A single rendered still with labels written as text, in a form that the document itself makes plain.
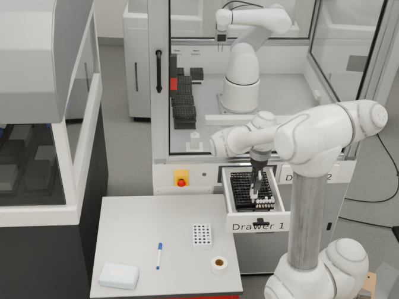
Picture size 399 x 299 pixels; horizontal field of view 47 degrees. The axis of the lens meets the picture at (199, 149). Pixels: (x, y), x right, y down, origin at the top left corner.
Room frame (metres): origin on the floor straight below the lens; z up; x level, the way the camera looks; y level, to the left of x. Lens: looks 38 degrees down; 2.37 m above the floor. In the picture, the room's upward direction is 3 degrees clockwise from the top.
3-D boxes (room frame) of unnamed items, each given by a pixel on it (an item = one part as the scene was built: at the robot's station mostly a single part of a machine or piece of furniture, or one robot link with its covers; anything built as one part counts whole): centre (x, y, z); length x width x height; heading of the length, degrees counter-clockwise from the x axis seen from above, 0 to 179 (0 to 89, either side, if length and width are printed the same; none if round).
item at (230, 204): (1.64, -0.26, 0.86); 0.40 x 0.26 x 0.06; 6
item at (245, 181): (1.63, -0.26, 0.87); 0.22 x 0.18 x 0.06; 6
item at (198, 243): (1.41, -0.03, 0.78); 0.12 x 0.08 x 0.04; 4
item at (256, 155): (1.53, -0.25, 1.20); 0.09 x 0.09 x 0.06
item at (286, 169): (1.78, -0.56, 0.87); 0.29 x 0.02 x 0.11; 96
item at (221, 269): (1.25, -0.11, 0.78); 0.07 x 0.07 x 0.04
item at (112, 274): (1.18, 0.31, 0.78); 0.15 x 0.10 x 0.04; 84
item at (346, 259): (1.07, -0.54, 1.03); 0.18 x 0.16 x 0.22; 119
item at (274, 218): (1.43, -0.28, 0.87); 0.29 x 0.02 x 0.11; 96
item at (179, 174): (1.69, 0.08, 0.88); 0.07 x 0.05 x 0.07; 96
